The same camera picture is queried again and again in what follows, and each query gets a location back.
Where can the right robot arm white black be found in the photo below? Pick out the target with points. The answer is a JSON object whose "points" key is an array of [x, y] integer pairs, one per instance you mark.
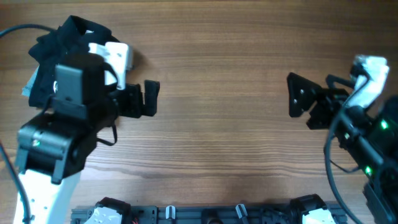
{"points": [[370, 141]]}

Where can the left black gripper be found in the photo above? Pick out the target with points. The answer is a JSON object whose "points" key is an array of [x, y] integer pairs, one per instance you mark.
{"points": [[135, 109]]}

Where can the black t-shirt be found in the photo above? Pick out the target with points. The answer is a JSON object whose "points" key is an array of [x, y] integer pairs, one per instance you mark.
{"points": [[73, 36]]}

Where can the stack of folded black clothes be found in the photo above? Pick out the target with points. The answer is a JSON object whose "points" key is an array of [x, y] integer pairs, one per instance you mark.
{"points": [[42, 86]]}

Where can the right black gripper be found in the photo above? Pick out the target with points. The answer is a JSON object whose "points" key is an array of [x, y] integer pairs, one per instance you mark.
{"points": [[319, 106]]}

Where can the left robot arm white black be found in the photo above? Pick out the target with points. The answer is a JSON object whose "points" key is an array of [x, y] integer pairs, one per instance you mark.
{"points": [[53, 145]]}

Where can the light grey folded garment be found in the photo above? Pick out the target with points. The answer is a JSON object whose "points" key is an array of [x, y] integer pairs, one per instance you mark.
{"points": [[26, 90]]}

